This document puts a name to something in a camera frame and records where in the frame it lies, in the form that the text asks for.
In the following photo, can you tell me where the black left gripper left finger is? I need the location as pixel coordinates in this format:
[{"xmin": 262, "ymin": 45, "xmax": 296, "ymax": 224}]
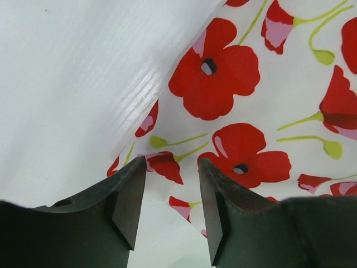
[{"xmin": 1, "ymin": 157, "xmax": 146, "ymax": 267}]

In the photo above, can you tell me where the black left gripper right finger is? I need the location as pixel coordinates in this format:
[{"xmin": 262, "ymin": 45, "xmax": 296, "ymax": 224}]
[{"xmin": 199, "ymin": 159, "xmax": 356, "ymax": 267}]

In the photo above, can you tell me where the white red floral skirt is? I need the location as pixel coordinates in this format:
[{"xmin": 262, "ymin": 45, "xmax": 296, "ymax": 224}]
[{"xmin": 106, "ymin": 0, "xmax": 357, "ymax": 268}]

